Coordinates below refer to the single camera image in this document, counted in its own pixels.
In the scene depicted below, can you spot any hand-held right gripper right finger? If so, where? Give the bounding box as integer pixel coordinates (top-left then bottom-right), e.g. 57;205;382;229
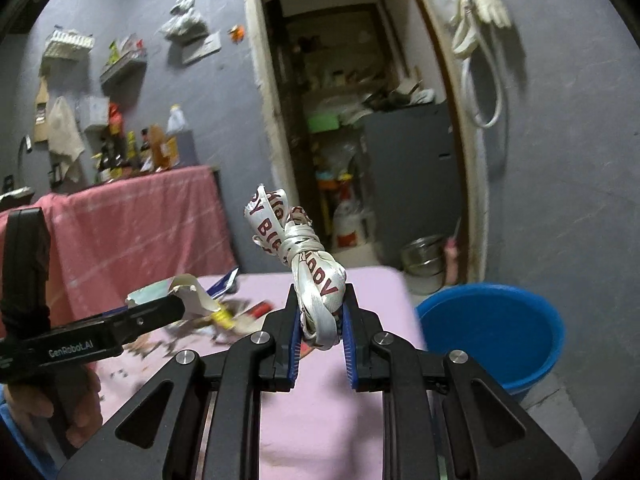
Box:
341;283;583;480

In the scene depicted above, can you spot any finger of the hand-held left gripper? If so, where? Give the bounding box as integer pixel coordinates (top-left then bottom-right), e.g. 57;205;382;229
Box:
106;293;186;346

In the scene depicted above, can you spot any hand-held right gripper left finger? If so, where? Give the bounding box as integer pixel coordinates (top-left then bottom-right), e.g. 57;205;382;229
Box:
56;284;301;480

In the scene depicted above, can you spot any white paper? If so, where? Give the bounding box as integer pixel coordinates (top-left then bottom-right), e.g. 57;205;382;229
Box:
125;274;221;321

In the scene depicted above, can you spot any white printed ribbon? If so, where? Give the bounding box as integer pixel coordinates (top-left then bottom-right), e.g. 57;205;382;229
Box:
243;185;347;352

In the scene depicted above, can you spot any blue plastic tub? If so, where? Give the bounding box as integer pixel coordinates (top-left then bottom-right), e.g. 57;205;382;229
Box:
416;283;567;397

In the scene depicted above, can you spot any person's left forearm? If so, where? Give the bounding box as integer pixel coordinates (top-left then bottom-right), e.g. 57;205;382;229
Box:
0;400;66;480

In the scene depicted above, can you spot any person's left hand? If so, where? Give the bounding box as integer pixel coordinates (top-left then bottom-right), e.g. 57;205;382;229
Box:
4;364;104;445

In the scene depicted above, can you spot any pile of paper scraps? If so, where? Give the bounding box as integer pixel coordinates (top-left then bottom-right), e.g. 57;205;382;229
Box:
117;320;236;363

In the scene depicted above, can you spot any blue packet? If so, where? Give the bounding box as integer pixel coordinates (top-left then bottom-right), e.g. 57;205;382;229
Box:
206;267;240;301

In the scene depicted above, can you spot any pink table cloth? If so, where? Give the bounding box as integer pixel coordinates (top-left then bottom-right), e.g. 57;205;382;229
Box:
95;266;428;480

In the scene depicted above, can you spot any red checked cloth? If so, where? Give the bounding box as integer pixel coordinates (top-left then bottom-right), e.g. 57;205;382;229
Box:
0;164;238;341

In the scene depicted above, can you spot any steel pot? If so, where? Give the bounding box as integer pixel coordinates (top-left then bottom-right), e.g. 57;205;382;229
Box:
401;235;447;276

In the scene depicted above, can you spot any white jug red label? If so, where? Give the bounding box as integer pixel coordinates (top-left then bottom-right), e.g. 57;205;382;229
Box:
332;200;371;248

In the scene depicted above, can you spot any pink bottle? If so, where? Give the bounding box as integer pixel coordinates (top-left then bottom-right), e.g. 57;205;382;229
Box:
444;240;461;283

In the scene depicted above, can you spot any white hanging towel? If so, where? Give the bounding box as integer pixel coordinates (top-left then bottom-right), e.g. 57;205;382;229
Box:
47;96;86;183

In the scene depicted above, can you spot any orange bottle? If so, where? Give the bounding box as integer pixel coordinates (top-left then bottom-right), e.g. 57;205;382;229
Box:
149;125;173;171

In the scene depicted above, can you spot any grey refrigerator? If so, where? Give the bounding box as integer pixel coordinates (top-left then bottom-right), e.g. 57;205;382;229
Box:
361;101;463;266

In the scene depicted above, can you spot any white plastic bottle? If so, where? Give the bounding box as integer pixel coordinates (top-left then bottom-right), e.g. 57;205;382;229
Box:
166;105;187;136

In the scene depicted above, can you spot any green box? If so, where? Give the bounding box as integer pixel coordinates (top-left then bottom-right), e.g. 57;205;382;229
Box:
307;114;342;133

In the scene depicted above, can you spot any clear plastic bag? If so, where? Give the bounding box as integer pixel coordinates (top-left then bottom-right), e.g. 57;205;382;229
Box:
160;0;208;41

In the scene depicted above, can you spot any white hanging glove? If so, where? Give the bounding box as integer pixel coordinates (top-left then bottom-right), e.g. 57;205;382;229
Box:
472;0;513;29

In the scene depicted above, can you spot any wall shelf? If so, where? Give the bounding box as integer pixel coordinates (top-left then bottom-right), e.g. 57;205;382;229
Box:
100;52;148;86

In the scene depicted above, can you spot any white wall rack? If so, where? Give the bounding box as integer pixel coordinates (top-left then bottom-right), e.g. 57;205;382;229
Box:
42;30;96;58

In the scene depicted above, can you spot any white wall card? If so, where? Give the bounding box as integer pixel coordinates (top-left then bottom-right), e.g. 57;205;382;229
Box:
181;31;222;65

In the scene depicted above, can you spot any white hose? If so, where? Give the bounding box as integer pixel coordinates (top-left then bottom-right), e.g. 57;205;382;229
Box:
462;55;503;128

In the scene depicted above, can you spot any white strap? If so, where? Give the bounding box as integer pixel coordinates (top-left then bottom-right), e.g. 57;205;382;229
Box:
451;0;483;58

